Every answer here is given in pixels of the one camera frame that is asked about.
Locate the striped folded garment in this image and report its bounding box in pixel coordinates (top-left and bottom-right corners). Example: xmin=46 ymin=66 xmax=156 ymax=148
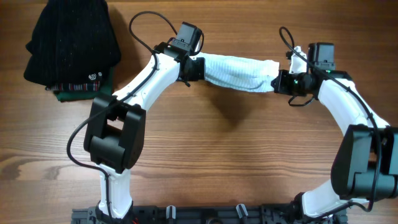
xmin=45 ymin=82 xmax=101 ymax=91

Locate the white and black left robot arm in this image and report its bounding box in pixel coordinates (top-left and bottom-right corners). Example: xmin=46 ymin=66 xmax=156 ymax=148
xmin=83 ymin=22 xmax=205 ymax=223

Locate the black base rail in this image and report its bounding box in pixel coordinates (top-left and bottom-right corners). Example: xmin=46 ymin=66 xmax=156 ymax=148
xmin=70 ymin=204 xmax=348 ymax=224

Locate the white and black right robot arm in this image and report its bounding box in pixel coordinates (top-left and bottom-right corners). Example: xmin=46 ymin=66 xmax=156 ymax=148
xmin=271 ymin=42 xmax=397 ymax=222

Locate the dark green folded garment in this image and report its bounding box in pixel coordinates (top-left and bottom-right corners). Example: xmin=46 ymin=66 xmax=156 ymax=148
xmin=53 ymin=68 xmax=113 ymax=102

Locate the black knitted garment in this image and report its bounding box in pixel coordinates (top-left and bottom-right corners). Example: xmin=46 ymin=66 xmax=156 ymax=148
xmin=24 ymin=0 xmax=121 ymax=86

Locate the light blue striped cloth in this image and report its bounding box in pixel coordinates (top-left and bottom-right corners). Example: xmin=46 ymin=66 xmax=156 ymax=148
xmin=198 ymin=53 xmax=280 ymax=93

